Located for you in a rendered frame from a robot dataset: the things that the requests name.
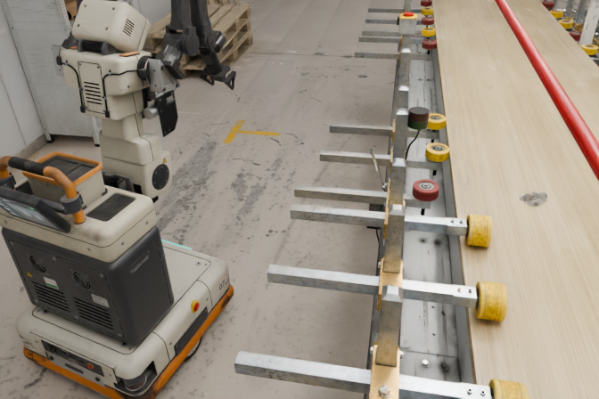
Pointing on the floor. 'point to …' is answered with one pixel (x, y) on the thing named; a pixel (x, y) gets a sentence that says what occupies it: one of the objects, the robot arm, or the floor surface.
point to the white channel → (591, 17)
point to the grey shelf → (49, 31)
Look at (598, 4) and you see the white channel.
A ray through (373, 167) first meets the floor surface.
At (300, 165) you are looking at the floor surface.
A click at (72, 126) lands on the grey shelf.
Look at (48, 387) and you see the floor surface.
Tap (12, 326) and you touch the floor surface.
